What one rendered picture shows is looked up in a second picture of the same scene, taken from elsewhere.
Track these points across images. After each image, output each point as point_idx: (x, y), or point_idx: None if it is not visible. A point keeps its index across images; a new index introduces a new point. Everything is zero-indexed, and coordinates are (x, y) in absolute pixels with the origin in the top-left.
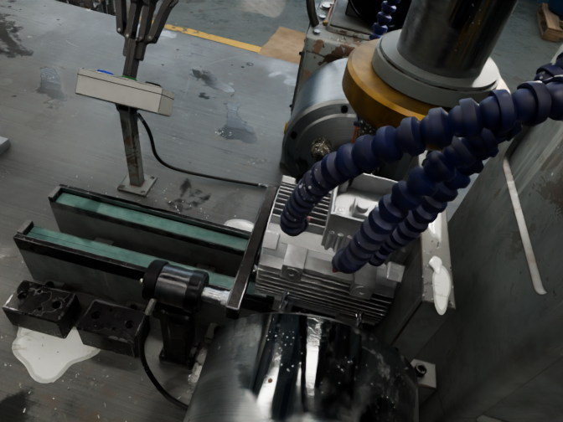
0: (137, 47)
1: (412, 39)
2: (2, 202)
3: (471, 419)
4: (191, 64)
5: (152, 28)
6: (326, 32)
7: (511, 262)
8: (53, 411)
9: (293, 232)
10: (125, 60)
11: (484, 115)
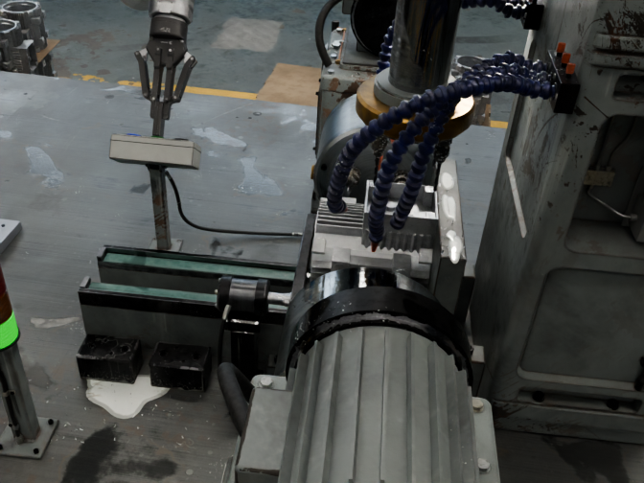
0: (164, 107)
1: (395, 74)
2: (33, 280)
3: (512, 373)
4: (191, 123)
5: (176, 89)
6: (339, 70)
7: (513, 228)
8: (140, 437)
9: (336, 207)
10: (153, 122)
11: (410, 106)
